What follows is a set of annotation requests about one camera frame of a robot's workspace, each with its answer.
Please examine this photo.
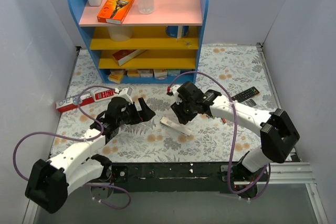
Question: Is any white slim remote control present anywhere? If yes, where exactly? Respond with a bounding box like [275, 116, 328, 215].
[160, 117, 192, 136]

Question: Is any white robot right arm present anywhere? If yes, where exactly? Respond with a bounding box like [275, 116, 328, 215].
[167, 81, 300, 181]

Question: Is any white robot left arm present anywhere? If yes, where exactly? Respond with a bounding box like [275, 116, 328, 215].
[25, 97, 155, 214]

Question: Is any red white calculator remote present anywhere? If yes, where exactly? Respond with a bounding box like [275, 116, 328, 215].
[93, 89, 117, 102]

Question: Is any grey ac remote control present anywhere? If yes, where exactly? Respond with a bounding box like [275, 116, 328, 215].
[243, 99, 257, 108]

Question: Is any black tv remote control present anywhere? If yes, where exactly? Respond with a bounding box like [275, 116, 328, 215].
[232, 87, 260, 103]

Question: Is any red white box on shelf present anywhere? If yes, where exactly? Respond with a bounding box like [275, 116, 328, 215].
[112, 49, 146, 66]

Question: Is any red white toothpaste box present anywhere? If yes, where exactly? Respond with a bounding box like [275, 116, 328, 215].
[56, 92, 95, 113]

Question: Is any blue wooden shelf unit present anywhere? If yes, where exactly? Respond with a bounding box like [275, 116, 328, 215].
[67, 0, 209, 83]

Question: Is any blue white can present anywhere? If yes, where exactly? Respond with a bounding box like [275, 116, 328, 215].
[165, 26, 189, 39]

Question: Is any white cup on shelf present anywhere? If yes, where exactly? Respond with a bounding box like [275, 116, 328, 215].
[107, 26, 133, 42]

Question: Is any orange razor box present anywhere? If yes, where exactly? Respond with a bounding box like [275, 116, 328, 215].
[97, 0, 134, 25]

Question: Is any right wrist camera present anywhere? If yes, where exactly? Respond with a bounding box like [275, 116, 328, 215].
[167, 84, 182, 104]

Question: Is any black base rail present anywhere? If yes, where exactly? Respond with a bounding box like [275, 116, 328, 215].
[90, 155, 268, 195]

